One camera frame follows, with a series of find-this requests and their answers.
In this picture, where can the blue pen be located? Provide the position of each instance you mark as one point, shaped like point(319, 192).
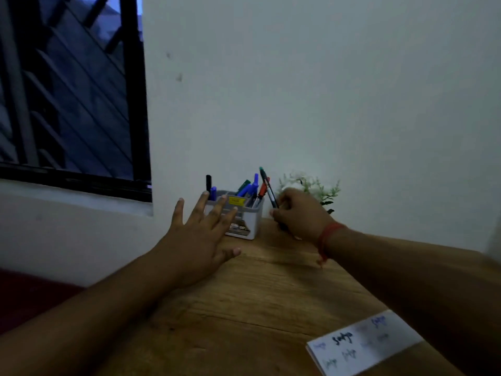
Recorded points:
point(245, 190)
point(255, 184)

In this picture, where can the person's left forearm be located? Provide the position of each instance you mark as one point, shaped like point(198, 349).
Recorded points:
point(86, 317)

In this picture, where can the small green artificial plant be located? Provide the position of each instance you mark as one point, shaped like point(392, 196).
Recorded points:
point(318, 188)

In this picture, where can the person's right fingers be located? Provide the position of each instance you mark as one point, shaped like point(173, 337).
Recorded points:
point(280, 217)

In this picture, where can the black marker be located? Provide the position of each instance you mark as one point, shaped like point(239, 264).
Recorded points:
point(208, 184)

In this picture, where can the person's left thumb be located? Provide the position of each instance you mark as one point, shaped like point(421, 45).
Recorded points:
point(230, 254)

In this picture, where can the white notepad with scribbles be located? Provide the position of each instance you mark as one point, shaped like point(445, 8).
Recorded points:
point(362, 342)

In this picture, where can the black pen with green tip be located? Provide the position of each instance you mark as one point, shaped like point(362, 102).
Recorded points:
point(266, 184)

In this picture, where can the person's left little finger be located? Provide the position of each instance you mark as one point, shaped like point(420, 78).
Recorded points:
point(178, 213)

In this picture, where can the black framed window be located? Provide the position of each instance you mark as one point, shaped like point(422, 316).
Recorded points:
point(74, 97)

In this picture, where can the red pen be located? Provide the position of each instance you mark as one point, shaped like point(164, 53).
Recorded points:
point(262, 189)

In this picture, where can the grey desk pen holder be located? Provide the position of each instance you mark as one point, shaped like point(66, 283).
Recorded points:
point(250, 221)

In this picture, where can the person's left middle finger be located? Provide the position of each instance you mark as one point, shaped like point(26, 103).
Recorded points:
point(219, 211)

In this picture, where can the person's right hand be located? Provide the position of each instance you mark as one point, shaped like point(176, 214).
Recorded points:
point(307, 217)

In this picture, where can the short blue marker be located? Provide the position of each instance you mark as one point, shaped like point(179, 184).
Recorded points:
point(213, 193)

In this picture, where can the green marker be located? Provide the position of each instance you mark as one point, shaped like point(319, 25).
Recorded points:
point(244, 185)

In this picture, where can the person's right forearm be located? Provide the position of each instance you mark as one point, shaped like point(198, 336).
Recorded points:
point(422, 289)

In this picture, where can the person's left hand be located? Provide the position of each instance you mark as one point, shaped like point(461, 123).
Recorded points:
point(191, 246)

